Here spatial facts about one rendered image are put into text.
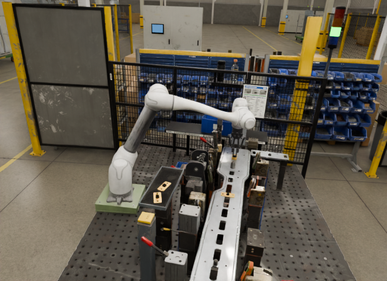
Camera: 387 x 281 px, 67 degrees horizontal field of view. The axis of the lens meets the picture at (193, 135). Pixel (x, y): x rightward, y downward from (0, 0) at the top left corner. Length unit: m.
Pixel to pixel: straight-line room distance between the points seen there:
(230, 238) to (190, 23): 7.32
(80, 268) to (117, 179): 0.58
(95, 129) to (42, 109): 0.74
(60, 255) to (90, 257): 1.10
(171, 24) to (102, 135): 4.95
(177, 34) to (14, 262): 6.81
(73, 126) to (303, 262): 3.34
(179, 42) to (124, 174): 6.70
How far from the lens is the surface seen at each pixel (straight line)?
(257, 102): 2.60
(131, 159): 2.22
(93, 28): 3.83
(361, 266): 3.17
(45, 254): 3.05
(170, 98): 1.90
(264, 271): 1.36
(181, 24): 8.42
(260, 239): 1.52
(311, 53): 2.58
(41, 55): 4.19
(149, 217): 1.38
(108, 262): 1.85
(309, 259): 1.99
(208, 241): 1.50
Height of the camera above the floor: 2.04
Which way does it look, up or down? 24 degrees down
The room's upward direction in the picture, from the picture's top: 2 degrees clockwise
